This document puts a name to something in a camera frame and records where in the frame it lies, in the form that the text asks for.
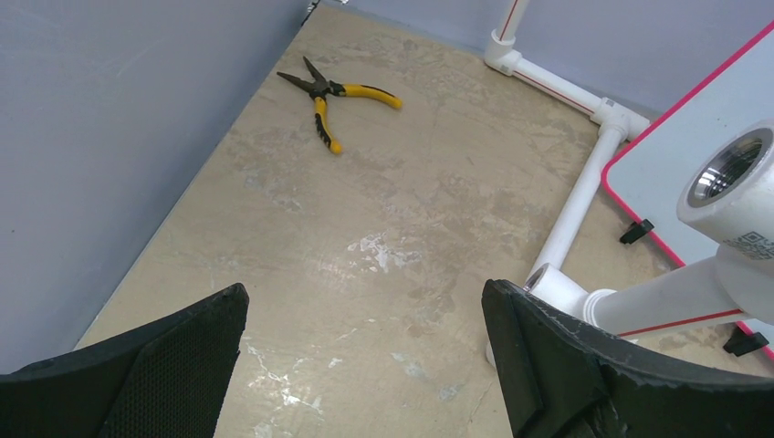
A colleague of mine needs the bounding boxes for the white PVC pipe frame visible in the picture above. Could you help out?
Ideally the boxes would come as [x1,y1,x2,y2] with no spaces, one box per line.
[485,1,773,341]

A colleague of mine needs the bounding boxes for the black whiteboard foot clip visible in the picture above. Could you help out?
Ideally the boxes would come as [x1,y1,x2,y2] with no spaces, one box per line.
[723,328,769,357]
[619,219,654,245]

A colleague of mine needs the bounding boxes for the pink-rimmed whiteboard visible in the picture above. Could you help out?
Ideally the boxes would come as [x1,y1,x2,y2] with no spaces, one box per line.
[592,26,773,354]

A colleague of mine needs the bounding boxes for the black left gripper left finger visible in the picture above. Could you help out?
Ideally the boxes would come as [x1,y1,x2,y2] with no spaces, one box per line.
[1,283,249,437]

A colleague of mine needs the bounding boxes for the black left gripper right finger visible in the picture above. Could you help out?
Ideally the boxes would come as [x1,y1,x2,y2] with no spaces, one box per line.
[481,280,773,437]

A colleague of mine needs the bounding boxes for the yellow black needle-nose pliers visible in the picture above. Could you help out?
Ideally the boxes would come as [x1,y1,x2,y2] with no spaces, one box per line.
[277,56,404,156]

